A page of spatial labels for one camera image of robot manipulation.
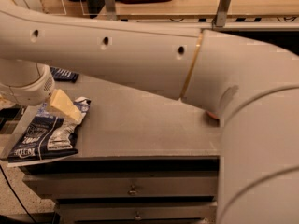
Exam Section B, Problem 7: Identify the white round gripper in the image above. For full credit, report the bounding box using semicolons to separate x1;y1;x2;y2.
0;59;82;123

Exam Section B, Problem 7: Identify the blue white chip bag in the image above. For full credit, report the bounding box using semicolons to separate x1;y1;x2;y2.
7;103;78;166

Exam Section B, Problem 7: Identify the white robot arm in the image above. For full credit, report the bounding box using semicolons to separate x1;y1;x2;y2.
0;0;299;224

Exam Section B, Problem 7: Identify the dark blue snack bar wrapper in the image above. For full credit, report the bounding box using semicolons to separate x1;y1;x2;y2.
50;67;78;83

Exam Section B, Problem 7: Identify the upper grey drawer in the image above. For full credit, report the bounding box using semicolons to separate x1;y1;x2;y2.
23;172;218;199

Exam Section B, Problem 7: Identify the grey drawer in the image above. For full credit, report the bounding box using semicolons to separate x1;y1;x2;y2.
23;172;218;199
56;202;217;223

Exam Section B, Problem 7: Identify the lower grey drawer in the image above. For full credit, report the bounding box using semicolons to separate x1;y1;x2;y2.
56;202;217;223

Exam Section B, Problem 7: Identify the red orange apple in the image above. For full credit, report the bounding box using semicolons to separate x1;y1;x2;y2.
206;111;219;120

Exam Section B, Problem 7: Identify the black floor cable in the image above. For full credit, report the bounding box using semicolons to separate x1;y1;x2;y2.
0;165;38;224

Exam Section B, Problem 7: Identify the middle metal bracket post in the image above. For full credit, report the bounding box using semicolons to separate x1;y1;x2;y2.
105;0;117;21

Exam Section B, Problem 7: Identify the metal bracket post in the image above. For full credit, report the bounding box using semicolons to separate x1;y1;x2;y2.
105;0;117;21
214;0;231;27

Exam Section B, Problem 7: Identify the right metal bracket post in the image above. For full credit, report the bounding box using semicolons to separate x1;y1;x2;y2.
214;0;231;27

